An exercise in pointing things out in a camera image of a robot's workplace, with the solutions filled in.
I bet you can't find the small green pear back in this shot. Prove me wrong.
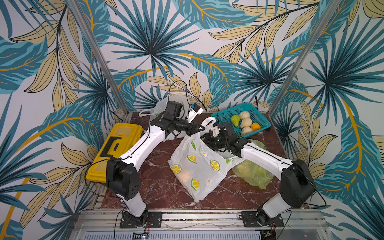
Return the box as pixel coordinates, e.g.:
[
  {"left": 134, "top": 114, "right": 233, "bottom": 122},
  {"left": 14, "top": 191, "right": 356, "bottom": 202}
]
[{"left": 231, "top": 115, "right": 241, "bottom": 127}]

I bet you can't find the white pear front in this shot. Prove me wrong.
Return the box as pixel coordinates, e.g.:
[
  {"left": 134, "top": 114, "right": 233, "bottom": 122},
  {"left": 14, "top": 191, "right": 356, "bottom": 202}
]
[{"left": 241, "top": 127, "right": 253, "bottom": 136}]

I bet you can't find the white lemon plastic bag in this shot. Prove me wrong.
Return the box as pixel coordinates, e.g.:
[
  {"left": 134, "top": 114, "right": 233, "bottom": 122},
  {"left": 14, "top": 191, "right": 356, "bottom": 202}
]
[{"left": 168, "top": 117, "right": 245, "bottom": 203}]

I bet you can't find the green avocado plastic bag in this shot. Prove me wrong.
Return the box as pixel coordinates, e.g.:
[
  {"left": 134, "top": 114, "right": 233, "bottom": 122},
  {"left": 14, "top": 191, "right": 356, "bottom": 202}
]
[{"left": 231, "top": 138, "right": 274, "bottom": 190}]

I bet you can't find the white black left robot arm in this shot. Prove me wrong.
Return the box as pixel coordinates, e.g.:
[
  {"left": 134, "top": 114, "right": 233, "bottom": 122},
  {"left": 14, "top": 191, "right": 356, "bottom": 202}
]
[{"left": 106, "top": 101, "right": 205, "bottom": 219}]

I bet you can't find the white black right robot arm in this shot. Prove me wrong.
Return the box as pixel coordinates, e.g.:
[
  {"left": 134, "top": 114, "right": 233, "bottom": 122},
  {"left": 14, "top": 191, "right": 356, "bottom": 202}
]
[{"left": 204, "top": 119, "right": 317, "bottom": 226}]

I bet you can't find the orange pear right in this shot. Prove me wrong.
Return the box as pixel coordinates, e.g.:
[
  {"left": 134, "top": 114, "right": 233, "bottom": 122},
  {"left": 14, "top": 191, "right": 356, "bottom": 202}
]
[{"left": 251, "top": 123, "right": 261, "bottom": 132}]

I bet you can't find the yellow tool box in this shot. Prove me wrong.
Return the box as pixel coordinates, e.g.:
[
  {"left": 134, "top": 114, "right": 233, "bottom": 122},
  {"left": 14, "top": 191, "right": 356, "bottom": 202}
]
[{"left": 86, "top": 123, "right": 143, "bottom": 184}]

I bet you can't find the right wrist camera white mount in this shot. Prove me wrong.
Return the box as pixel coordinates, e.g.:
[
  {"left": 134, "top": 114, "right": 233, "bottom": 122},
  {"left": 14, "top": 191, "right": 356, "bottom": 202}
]
[{"left": 212, "top": 126, "right": 220, "bottom": 137}]

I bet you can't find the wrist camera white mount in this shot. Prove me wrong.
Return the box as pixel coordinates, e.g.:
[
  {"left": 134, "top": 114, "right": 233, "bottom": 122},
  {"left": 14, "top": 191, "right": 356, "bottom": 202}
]
[
  {"left": 212, "top": 126, "right": 220, "bottom": 137},
  {"left": 187, "top": 104, "right": 204, "bottom": 123}
]

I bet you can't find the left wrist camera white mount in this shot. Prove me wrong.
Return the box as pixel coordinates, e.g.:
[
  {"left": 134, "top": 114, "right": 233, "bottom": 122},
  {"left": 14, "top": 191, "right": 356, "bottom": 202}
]
[{"left": 187, "top": 104, "right": 204, "bottom": 123}]

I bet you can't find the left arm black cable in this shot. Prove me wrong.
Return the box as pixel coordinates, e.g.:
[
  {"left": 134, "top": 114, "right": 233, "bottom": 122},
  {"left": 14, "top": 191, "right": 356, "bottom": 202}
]
[{"left": 166, "top": 80, "right": 199, "bottom": 106}]

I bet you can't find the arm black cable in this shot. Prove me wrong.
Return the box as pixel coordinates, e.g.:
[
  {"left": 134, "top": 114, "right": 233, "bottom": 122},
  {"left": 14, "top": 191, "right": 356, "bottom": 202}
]
[
  {"left": 166, "top": 80, "right": 199, "bottom": 106},
  {"left": 302, "top": 173, "right": 328, "bottom": 208}
]

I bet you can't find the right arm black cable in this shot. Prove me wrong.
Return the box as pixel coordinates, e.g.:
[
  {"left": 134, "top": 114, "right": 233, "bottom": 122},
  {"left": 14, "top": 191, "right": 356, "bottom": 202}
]
[{"left": 302, "top": 173, "right": 328, "bottom": 208}]

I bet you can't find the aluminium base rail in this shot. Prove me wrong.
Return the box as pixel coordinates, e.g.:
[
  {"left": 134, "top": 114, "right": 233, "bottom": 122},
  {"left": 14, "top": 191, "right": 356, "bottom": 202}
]
[{"left": 70, "top": 209, "right": 333, "bottom": 240}]

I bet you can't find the aluminium left frame post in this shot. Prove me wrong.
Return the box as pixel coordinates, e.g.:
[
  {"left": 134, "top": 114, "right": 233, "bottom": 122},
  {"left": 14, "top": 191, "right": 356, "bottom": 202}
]
[{"left": 67, "top": 0, "right": 129, "bottom": 117}]

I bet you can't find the aluminium frame post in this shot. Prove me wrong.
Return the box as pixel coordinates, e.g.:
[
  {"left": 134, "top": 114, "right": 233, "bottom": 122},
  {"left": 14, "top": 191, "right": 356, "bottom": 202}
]
[
  {"left": 267, "top": 0, "right": 341, "bottom": 116},
  {"left": 67, "top": 0, "right": 129, "bottom": 117}
]

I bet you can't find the aluminium right frame post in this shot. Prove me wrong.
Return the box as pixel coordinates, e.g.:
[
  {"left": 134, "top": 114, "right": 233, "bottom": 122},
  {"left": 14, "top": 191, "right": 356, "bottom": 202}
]
[{"left": 267, "top": 0, "right": 341, "bottom": 116}]

